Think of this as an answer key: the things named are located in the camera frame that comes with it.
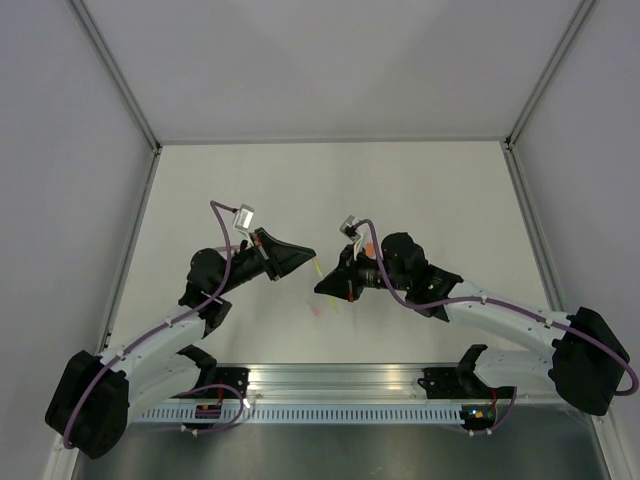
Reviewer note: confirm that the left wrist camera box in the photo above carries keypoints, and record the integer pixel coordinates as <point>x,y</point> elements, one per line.
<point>243,218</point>

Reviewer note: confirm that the left aluminium frame post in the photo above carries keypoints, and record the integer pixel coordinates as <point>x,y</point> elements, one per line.
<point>107,59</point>

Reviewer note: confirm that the white slotted cable duct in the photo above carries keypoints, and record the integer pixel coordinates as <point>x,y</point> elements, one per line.
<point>349,414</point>

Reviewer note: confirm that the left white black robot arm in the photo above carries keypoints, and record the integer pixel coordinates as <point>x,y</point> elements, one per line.
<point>99,396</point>

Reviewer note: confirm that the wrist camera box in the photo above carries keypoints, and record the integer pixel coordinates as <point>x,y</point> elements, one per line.
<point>243,218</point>
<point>359,239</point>

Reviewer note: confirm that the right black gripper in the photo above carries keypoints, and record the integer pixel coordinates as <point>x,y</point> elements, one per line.
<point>343,281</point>

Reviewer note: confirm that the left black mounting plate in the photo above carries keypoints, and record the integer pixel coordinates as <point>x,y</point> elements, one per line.
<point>235,377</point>

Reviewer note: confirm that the black mounting plate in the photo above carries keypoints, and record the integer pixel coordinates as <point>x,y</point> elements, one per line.
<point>235,377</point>
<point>442,383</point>

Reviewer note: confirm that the yellow highlighter pen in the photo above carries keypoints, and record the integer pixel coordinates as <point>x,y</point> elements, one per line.
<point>328,287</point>

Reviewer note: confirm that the right aluminium frame post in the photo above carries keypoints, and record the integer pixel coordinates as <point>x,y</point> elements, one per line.
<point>571,32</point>

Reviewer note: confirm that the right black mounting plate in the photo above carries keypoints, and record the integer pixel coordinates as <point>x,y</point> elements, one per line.
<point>442,383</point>

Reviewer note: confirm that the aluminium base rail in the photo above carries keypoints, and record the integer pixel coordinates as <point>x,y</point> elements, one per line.
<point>348,382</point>

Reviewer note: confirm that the orange marker with clear cap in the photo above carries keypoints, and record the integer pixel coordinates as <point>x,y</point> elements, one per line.
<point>369,250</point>

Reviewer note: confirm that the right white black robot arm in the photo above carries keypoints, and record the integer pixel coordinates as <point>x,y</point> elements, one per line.
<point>577,356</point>

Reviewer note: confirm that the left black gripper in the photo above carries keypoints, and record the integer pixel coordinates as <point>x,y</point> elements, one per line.
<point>277,258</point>

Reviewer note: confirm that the pink transparent pen cap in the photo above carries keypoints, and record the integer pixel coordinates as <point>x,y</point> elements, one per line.
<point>316,311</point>

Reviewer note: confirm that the aluminium frame post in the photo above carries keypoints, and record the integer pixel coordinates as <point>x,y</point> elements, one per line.
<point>107,59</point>
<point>571,32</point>

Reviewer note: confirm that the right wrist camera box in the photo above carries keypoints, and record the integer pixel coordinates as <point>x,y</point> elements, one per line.
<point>359,239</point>

